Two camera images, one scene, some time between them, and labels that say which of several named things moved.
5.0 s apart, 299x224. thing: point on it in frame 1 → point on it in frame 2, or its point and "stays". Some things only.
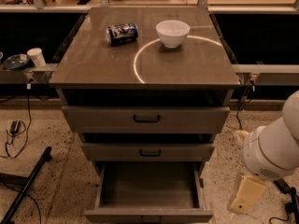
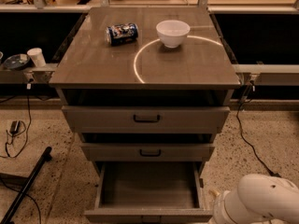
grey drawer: (145, 119) stays
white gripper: (256, 157) → (220, 206)
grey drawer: (149, 192) stays
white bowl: (172, 33) stays
